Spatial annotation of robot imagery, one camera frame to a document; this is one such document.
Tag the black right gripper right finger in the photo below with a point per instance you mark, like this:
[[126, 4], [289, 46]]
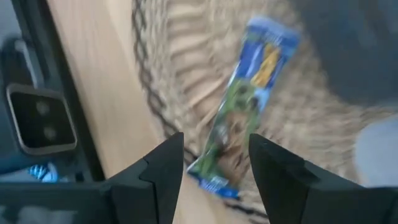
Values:
[[286, 186]]

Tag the blue striped object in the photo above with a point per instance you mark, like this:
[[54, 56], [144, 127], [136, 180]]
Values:
[[43, 172]]

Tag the round woven placemat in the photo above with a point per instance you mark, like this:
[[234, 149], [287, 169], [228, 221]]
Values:
[[192, 62]]

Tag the blue green granola bar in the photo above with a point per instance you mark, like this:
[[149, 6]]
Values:
[[245, 102]]

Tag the black grey-rimmed camera box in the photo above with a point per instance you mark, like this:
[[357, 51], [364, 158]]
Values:
[[40, 121]]

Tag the black plastic tray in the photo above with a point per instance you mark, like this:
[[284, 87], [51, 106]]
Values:
[[351, 46]]

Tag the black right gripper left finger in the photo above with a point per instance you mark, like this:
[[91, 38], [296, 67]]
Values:
[[155, 186]]

